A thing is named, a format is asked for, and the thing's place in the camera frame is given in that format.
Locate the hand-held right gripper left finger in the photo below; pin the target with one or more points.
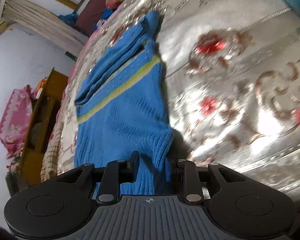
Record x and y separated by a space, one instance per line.
133 166

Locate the small blue knit item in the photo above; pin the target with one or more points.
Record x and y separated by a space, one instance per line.
107 13

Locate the blue yellow-striped knit sweater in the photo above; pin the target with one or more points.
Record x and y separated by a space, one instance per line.
122 110

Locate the beige curtain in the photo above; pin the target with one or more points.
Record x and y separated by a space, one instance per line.
45 22

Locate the checked cloth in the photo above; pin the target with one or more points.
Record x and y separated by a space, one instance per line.
51 152

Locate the green wall socket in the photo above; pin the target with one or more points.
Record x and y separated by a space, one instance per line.
70 55

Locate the dark red headboard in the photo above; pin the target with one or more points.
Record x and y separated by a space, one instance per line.
90 12

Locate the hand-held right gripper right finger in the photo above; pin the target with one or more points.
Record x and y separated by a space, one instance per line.
169 172

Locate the wooden cabinet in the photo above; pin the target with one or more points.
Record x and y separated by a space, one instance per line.
37 135

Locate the pink floral cloth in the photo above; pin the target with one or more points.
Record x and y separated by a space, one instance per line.
15 120

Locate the orange item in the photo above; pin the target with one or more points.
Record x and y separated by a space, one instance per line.
42 83

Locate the blue crumpled cloth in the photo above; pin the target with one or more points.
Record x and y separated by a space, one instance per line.
67 19

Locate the floral satin bedspread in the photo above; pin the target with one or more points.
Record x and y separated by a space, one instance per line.
227 80

